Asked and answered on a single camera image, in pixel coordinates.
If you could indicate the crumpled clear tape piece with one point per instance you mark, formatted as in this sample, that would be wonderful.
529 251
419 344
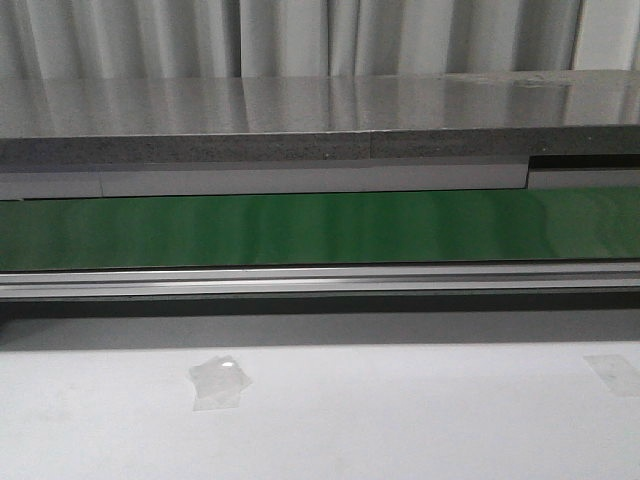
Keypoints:
218 384

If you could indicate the white cabinet panel under counter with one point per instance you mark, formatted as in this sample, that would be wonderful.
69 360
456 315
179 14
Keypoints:
286 177

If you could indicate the green conveyor belt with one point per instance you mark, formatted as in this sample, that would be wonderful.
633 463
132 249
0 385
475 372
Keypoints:
326 228

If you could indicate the grey speckled stone countertop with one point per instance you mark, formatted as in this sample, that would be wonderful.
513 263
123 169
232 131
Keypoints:
301 119

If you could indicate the flat clear tape strip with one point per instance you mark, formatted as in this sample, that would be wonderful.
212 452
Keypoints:
618 374

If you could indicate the white pleated curtain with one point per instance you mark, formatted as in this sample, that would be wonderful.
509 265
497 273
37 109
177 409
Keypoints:
171 39

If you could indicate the aluminium conveyor side rail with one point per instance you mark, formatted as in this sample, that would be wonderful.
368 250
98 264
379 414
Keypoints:
469 276

